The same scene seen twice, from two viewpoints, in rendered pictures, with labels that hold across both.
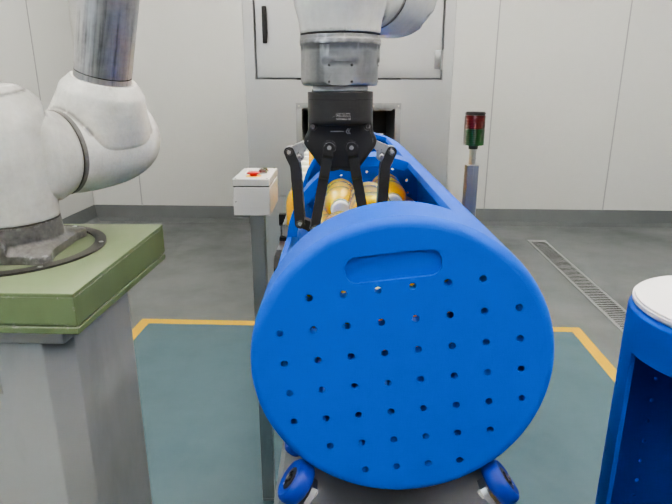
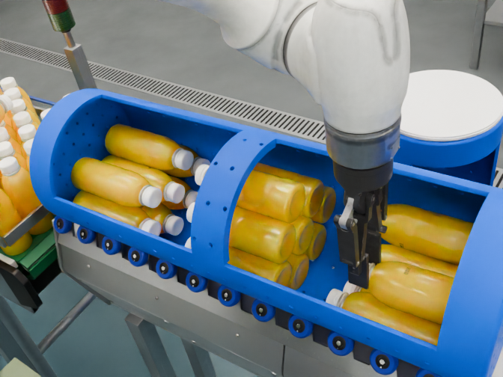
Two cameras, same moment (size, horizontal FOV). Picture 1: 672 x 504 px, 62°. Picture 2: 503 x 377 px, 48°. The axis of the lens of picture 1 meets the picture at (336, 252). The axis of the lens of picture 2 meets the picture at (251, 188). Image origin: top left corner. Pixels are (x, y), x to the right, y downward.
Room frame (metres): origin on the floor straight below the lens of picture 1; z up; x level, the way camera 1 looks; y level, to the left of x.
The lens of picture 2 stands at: (0.43, 0.52, 1.78)
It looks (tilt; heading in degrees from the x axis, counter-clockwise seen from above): 40 degrees down; 309
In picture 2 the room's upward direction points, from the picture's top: 11 degrees counter-clockwise
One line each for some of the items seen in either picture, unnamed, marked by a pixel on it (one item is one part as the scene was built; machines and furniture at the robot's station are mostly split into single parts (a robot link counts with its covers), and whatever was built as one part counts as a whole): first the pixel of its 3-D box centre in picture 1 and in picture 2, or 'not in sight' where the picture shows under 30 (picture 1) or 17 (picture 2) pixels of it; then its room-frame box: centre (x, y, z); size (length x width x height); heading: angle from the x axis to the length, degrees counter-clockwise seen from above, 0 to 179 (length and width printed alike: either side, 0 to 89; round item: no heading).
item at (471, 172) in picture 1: (460, 326); (126, 189); (1.74, -0.42, 0.55); 0.04 x 0.04 x 1.10; 0
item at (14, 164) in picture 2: not in sight; (8, 164); (1.48, 0.03, 1.09); 0.04 x 0.04 x 0.02
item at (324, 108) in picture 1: (340, 130); (363, 178); (0.67, -0.01, 1.29); 0.08 x 0.07 x 0.09; 90
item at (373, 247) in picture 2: not in sight; (370, 247); (0.67, -0.03, 1.13); 0.03 x 0.01 x 0.07; 0
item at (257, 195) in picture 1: (256, 190); not in sight; (1.57, 0.23, 1.05); 0.20 x 0.10 x 0.10; 0
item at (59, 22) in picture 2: (473, 136); (61, 18); (1.74, -0.42, 1.18); 0.06 x 0.06 x 0.05
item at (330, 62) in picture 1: (340, 64); (362, 132); (0.66, 0.00, 1.36); 0.09 x 0.09 x 0.06
